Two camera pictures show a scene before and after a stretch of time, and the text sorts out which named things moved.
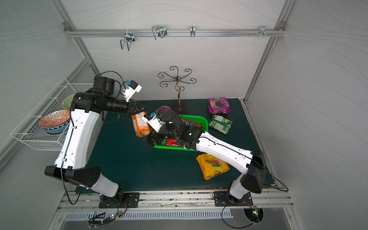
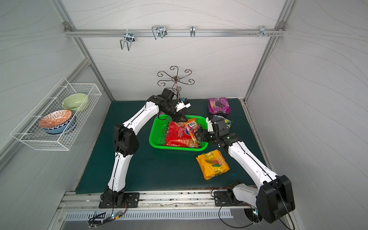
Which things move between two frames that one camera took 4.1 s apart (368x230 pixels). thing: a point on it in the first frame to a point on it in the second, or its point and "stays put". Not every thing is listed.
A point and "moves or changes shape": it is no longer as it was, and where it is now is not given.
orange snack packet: (142, 128) moves or changes shape
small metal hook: (192, 31) stays put
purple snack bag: (219, 105) stays put
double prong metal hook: (129, 38) stays put
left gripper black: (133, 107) to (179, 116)
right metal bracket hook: (262, 30) stays put
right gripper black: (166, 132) to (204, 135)
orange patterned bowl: (55, 118) stays put
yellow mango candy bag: (210, 166) stays put
